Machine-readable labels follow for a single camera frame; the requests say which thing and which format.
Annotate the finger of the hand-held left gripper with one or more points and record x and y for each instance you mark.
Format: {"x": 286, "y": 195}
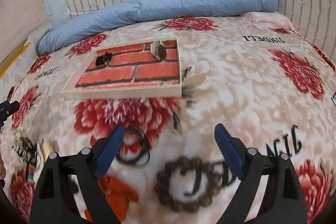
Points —
{"x": 12, "y": 107}

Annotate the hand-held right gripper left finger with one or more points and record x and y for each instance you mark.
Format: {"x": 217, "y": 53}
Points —
{"x": 110, "y": 151}

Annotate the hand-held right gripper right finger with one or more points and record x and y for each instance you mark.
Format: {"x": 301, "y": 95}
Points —
{"x": 231, "y": 151}

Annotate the brick-pattern shallow box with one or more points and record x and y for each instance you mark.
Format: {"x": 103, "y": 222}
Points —
{"x": 131, "y": 69}

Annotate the black beaded jewelry cluster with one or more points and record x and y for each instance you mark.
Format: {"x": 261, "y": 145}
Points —
{"x": 103, "y": 59}

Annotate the yellow stick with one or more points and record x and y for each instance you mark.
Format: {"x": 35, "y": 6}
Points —
{"x": 15, "y": 56}

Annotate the light wooden stick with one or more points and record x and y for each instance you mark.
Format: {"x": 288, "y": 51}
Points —
{"x": 47, "y": 151}

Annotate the red floral printed blanket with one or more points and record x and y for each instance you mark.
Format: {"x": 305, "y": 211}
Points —
{"x": 236, "y": 87}

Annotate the pink pillow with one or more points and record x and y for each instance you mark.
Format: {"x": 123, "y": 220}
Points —
{"x": 270, "y": 19}

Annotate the blue quilted duvet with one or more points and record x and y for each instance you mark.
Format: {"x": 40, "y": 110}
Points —
{"x": 170, "y": 7}

